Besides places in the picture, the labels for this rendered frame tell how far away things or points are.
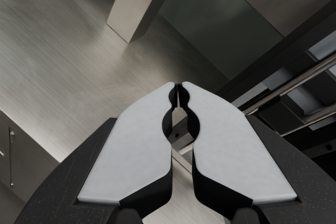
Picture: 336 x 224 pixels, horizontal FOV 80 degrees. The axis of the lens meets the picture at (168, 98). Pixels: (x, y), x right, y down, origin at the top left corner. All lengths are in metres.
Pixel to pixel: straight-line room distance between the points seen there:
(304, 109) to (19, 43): 0.54
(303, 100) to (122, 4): 0.47
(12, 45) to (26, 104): 0.14
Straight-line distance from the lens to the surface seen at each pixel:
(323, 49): 0.33
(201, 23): 0.80
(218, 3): 0.77
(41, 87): 0.46
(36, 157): 0.58
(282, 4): 0.74
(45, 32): 0.56
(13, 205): 1.29
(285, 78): 0.34
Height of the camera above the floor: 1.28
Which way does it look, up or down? 42 degrees down
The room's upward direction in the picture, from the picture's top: 45 degrees clockwise
